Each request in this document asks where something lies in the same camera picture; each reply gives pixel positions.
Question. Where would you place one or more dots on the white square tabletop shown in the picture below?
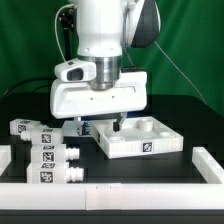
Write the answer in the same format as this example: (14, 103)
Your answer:
(138, 136)

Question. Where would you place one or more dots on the white front fence bar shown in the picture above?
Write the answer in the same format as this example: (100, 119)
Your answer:
(111, 196)

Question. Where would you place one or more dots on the black camera on stand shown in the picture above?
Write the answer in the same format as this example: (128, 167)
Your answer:
(66, 19)

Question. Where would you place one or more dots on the white fiducial marker sheet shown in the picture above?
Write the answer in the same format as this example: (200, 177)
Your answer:
(70, 130)

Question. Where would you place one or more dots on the white left fence bar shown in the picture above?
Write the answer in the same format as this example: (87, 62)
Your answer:
(5, 157)

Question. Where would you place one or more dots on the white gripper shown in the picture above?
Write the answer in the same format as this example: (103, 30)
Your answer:
(69, 100)

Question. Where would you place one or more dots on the white right fence bar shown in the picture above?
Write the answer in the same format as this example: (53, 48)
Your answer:
(207, 166)

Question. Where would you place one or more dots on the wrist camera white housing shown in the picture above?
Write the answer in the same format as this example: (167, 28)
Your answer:
(75, 71)

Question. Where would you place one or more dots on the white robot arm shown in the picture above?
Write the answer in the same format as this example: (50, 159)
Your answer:
(94, 83)

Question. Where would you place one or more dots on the white fence bar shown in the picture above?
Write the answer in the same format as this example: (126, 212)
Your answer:
(207, 166)
(5, 157)
(111, 196)

